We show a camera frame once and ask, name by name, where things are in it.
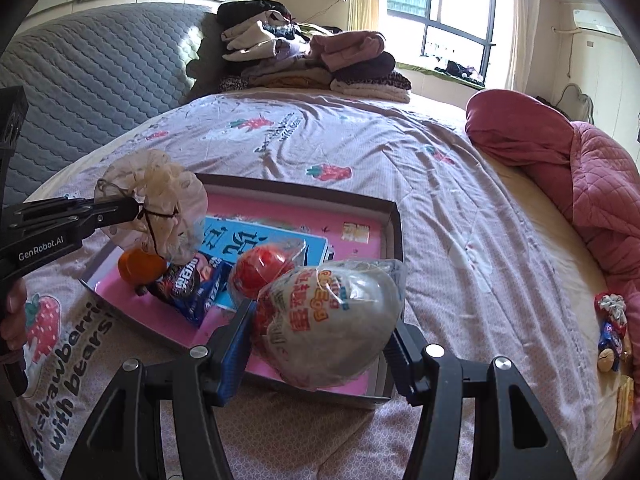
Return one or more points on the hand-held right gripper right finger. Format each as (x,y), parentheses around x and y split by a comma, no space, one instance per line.
(400,365)

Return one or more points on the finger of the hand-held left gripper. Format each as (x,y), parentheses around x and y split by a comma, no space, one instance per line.
(110,212)
(55,206)

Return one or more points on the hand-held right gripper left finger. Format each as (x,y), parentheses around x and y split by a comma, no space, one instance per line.
(235,355)

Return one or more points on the orange tangerine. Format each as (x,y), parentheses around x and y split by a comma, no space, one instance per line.
(140,266)

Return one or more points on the white and red egg packet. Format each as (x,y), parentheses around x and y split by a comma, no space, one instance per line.
(330,330)

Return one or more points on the blue snack packet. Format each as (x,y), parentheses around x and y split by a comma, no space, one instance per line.
(185,285)

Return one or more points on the red egg toy packet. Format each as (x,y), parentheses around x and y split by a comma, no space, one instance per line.
(260,265)

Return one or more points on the shallow grey cardboard box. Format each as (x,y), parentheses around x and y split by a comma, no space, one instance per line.
(392,235)

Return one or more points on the person's left hand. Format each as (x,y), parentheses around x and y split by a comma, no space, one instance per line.
(15,315)

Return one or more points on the grey quilted headboard cover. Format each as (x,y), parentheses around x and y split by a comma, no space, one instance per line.
(100,70)

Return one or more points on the pink and blue book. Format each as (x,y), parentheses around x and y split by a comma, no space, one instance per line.
(300,215)

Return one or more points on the cream bed sheet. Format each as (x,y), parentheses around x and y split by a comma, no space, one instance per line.
(560,260)

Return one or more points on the small brown walnut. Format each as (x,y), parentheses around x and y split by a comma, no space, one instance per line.
(607,360)

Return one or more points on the small blue wrapped candy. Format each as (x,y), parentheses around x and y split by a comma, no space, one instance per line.
(609,335)

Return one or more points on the red white fabric ornament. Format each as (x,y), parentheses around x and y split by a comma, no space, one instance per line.
(612,305)

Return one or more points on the yellow snack packet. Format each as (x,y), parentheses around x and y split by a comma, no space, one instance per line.
(624,405)

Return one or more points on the strawberry printed bed sheet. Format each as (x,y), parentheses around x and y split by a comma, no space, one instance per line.
(325,135)

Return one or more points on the pile of folded clothes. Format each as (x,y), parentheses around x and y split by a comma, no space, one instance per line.
(300,72)

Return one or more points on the pink pillow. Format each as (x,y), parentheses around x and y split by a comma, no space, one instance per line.
(515,125)

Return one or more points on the pink quilted blanket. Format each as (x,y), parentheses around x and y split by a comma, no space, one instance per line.
(610,185)

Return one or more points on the green windowsill cushion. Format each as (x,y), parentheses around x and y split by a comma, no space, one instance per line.
(415,71)

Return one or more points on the dark clothes on windowsill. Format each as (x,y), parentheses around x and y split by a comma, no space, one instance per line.
(457,70)

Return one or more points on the dark patterned bag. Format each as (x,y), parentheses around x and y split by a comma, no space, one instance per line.
(550,104)

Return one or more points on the plain cream curtain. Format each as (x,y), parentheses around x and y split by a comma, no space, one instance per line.
(522,25)

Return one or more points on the white air conditioner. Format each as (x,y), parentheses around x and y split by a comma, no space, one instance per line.
(595,19)

